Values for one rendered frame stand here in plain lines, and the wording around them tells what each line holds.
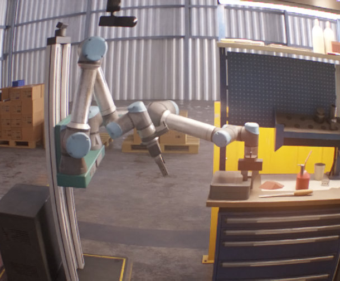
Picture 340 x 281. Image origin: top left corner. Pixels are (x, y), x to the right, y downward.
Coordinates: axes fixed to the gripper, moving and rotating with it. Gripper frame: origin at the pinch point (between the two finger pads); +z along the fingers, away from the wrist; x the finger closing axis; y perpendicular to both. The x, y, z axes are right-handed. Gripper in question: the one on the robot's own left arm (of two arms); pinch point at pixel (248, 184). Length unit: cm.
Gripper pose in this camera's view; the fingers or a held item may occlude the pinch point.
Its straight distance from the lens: 226.7
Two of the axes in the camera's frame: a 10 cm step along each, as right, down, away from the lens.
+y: 1.8, -2.1, 9.6
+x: -9.8, -0.4, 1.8
